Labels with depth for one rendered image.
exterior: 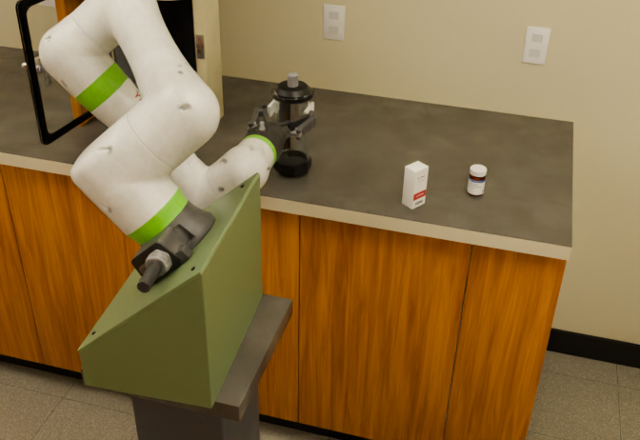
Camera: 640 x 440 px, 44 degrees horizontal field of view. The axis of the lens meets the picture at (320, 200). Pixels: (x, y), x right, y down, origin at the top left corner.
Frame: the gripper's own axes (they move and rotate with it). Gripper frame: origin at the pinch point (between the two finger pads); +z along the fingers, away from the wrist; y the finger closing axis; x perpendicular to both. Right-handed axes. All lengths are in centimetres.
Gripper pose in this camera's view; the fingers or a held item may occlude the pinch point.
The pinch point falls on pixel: (291, 108)
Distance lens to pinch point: 205.7
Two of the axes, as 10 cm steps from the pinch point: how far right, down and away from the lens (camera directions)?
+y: -9.6, -1.6, 2.2
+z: 2.7, -4.9, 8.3
